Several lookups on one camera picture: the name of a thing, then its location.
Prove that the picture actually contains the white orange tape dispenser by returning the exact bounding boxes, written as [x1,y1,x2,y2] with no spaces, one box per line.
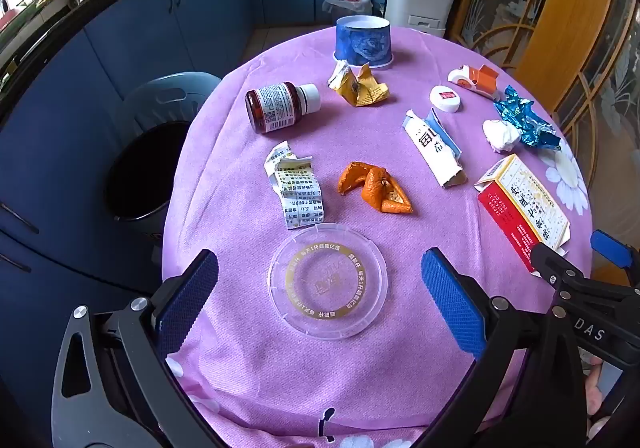
[446,64,502,101]

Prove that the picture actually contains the crumpled printed paper leaflet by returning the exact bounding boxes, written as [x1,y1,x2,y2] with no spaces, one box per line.
[264,142,326,231]

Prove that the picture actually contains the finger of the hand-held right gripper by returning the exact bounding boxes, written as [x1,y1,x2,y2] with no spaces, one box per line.
[590,229,640,286]
[531,243,592,299]

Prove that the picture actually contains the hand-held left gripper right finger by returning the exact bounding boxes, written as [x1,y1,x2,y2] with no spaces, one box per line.
[415,248,586,448]

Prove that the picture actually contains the red yellow medicine box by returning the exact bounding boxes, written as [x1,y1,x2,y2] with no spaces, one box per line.
[473,154,572,273]

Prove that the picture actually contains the clear round plastic lid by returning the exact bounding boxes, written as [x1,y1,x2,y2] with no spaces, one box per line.
[267,223,389,341]

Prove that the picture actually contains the person's right hand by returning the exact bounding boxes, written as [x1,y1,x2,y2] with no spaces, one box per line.
[582,360,618,444]

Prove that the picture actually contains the brown medicine bottle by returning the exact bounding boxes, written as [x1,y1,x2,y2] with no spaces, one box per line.
[244,82,322,135]

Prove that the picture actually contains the black trash bin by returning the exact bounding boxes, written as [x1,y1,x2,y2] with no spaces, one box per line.
[104,120,193,236]

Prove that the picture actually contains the crumpled blue foil wrapper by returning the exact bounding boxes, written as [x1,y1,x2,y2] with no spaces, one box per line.
[492,85,562,151]

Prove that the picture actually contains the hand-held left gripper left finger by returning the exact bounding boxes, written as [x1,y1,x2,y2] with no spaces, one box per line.
[51,249,221,448]

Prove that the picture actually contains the blue kitchen cabinets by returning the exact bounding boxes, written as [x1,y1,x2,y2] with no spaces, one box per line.
[0,0,381,299]

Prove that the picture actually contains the small bin with white bag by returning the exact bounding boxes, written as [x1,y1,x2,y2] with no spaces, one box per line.
[322,0,373,26]

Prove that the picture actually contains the white round floss container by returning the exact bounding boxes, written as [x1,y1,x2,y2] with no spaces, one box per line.
[429,84,463,113]

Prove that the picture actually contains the crumpled yellow wrapper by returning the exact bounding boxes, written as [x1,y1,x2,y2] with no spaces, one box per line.
[327,59,391,107]

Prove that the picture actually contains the white tube box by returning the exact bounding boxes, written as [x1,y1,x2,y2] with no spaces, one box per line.
[402,108,468,189]

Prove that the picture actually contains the white crumpled tissue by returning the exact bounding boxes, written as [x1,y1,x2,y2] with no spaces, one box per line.
[482,119,522,152]

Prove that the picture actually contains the blue patterned paper cup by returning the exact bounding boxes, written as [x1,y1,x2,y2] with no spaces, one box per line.
[332,15,395,67]

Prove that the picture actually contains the wooden glass-panel door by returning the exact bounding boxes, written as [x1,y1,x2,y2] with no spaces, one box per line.
[447,0,640,209]

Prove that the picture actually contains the purple floral tablecloth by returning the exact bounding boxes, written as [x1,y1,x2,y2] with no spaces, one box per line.
[161,25,593,448]

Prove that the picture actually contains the light blue plastic chair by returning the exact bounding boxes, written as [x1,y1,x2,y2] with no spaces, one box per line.
[116,72,223,149]

